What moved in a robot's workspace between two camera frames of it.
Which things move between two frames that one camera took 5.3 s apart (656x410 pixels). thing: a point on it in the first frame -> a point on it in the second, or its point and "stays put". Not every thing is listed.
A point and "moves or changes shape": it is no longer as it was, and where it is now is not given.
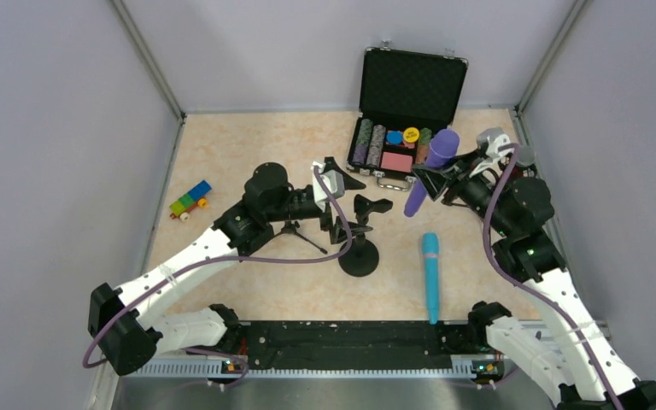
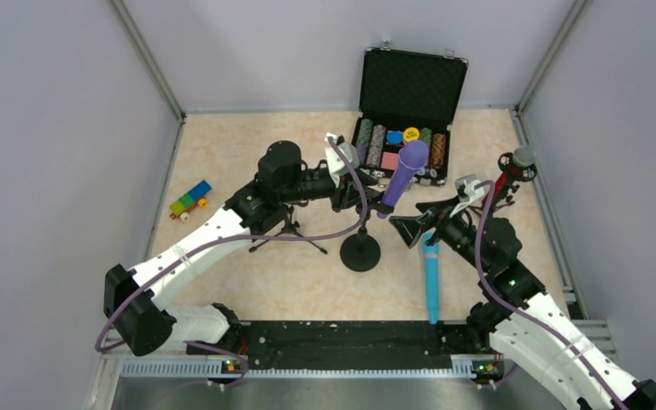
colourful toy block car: x=181 y=207 stays put
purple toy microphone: x=442 y=146 -> x=412 y=156
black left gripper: x=331 y=208 -> x=345 y=190
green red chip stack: x=424 y=138 stays put
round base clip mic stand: x=363 y=257 stays put
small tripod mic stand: x=291 y=226 stays put
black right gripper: x=453 y=179 -> x=433 y=220
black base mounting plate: x=357 y=344 stays put
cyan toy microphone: x=430 y=244 stays put
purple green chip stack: x=363 y=139 stays put
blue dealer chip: x=395 y=137 stays put
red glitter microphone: x=525 y=155 moves or changes shape
